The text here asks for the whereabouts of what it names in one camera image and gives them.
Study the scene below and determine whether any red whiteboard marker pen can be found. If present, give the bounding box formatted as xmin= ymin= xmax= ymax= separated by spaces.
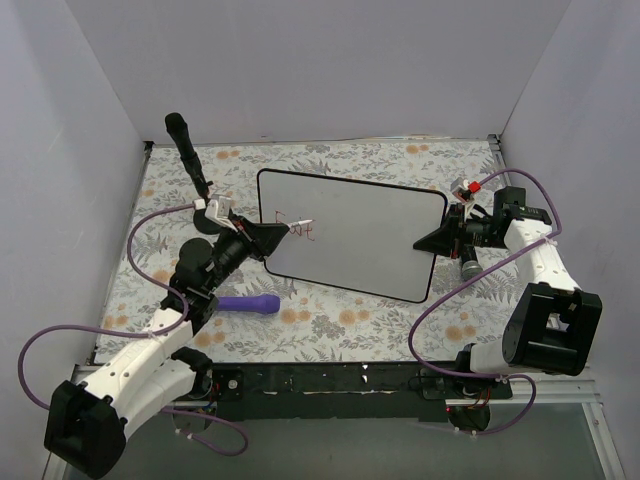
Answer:
xmin=286 ymin=219 xmax=313 ymax=229

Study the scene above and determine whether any white whiteboard black frame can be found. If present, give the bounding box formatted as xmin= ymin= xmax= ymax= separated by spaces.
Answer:
xmin=257 ymin=169 xmax=448 ymax=304

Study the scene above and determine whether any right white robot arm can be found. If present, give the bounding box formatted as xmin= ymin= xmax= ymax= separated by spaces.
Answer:
xmin=413 ymin=183 xmax=602 ymax=398

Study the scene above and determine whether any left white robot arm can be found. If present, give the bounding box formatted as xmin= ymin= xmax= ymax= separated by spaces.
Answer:
xmin=44 ymin=216 xmax=289 ymax=479

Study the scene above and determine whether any black silver microphone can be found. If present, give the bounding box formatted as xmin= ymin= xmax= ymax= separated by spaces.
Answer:
xmin=459 ymin=245 xmax=483 ymax=282

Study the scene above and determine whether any black round microphone stand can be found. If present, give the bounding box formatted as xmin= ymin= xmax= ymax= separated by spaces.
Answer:
xmin=192 ymin=210 xmax=222 ymax=235

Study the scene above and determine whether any purple foam microphone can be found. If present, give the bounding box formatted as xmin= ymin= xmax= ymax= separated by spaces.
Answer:
xmin=217 ymin=294 xmax=280 ymax=315

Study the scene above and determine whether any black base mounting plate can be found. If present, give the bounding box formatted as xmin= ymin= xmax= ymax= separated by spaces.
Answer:
xmin=190 ymin=361 xmax=512 ymax=422

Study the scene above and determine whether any black microphone on stand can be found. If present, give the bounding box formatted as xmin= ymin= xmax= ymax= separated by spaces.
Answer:
xmin=165 ymin=112 xmax=210 ymax=200

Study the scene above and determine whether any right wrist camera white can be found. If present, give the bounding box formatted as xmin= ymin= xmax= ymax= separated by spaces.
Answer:
xmin=450 ymin=177 xmax=482 ymax=204

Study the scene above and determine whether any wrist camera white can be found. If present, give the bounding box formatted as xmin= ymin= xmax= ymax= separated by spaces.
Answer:
xmin=193 ymin=195 xmax=235 ymax=229
xmin=450 ymin=177 xmax=482 ymax=204

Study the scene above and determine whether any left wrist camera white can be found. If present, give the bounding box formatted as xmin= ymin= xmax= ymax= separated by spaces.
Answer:
xmin=193 ymin=195 xmax=235 ymax=229

